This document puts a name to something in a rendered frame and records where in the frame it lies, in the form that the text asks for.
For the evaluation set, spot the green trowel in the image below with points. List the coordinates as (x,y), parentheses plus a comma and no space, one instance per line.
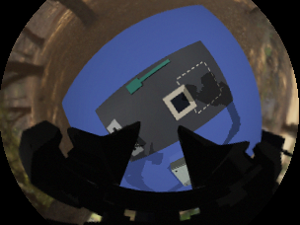
(136,84)

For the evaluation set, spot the beige square tile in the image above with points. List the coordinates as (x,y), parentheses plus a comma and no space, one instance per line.
(180,102)

